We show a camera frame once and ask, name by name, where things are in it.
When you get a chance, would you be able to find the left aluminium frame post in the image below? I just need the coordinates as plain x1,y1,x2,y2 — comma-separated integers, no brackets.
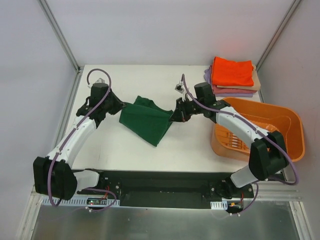
37,0,81,73

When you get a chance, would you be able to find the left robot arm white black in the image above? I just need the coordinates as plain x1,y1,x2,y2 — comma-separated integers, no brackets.
33,82,125,200

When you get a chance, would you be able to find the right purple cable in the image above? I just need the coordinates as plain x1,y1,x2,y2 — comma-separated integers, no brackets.
180,73,300,216

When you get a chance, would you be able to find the folded pink t shirt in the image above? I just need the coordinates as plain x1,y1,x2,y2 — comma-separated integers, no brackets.
209,79,257,94

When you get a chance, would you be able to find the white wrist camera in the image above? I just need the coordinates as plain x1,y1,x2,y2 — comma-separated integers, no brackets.
94,78,106,84
175,83,184,94

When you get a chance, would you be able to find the left white cable duct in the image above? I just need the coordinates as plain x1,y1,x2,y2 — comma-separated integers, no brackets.
42,196,121,208

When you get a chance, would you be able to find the white cable duct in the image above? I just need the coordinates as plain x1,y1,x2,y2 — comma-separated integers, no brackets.
210,200,228,211
42,196,121,208

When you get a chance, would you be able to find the aluminium frame post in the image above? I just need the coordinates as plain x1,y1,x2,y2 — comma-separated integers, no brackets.
256,0,303,72
37,0,81,73

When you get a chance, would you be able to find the purple cable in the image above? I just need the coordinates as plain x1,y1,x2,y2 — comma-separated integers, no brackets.
46,68,118,213
180,73,300,216

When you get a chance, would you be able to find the folded orange t shirt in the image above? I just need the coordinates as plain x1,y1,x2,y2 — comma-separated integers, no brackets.
211,56,254,87

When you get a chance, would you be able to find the right aluminium frame post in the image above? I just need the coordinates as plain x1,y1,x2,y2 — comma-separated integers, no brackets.
256,0,303,72

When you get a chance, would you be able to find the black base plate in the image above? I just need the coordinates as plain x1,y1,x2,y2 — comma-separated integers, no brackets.
79,170,254,209

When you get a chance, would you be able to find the right white cable duct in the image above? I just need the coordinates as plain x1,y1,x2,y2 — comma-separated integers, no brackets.
210,200,228,211

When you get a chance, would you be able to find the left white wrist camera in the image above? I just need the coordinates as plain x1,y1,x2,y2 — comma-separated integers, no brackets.
94,78,106,84

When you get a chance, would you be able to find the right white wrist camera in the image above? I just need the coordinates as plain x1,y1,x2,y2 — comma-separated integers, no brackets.
175,83,184,94

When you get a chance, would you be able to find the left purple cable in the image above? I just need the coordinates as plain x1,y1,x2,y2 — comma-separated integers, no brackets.
46,68,118,213

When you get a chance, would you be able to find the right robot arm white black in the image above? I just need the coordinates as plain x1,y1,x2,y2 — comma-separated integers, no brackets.
169,82,289,199

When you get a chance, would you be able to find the orange plastic basket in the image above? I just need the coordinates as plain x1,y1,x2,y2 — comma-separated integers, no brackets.
211,97,305,163

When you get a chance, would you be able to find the folded beige t shirt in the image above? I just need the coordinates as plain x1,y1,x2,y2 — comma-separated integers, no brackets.
216,64,261,92

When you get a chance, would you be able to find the aluminium front rail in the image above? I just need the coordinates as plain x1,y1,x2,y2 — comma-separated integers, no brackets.
252,181,303,202

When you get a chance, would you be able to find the dark green t shirt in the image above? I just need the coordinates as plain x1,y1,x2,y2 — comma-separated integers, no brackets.
119,96,174,147

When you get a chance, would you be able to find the folded lavender t shirt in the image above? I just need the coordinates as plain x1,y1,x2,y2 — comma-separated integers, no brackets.
203,66,257,98

